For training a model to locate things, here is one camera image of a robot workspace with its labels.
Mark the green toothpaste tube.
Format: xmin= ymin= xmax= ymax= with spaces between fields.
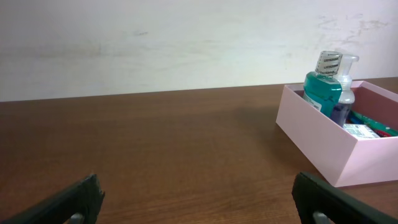
xmin=348 ymin=111 xmax=397 ymax=138

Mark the teal mouthwash bottle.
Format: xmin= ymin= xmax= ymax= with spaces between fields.
xmin=303 ymin=51 xmax=343 ymax=117

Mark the clear spray bottle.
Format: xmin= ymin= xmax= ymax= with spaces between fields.
xmin=330 ymin=54 xmax=359 ymax=127

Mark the green soap box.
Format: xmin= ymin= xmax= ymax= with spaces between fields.
xmin=343 ymin=124 xmax=380 ymax=139

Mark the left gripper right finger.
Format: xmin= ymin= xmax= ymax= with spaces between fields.
xmin=292 ymin=172 xmax=397 ymax=224

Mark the white square cardboard box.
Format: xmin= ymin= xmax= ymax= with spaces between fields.
xmin=276 ymin=84 xmax=397 ymax=187

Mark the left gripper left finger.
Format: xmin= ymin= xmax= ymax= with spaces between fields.
xmin=2 ymin=174 xmax=105 ymax=224

